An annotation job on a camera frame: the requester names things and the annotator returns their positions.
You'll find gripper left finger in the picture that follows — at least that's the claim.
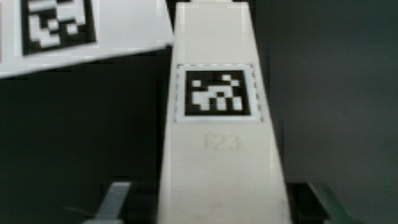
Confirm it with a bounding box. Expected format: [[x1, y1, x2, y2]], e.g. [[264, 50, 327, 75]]
[[87, 182, 131, 224]]

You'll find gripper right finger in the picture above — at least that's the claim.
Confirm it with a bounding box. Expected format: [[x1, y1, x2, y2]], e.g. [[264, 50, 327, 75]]
[[307, 183, 362, 224]]

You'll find white leg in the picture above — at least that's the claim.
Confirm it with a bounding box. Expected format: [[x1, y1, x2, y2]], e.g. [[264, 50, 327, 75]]
[[156, 0, 293, 224]]

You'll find white square desk top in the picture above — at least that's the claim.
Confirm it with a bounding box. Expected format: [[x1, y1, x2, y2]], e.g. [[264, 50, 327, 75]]
[[0, 0, 172, 79]]

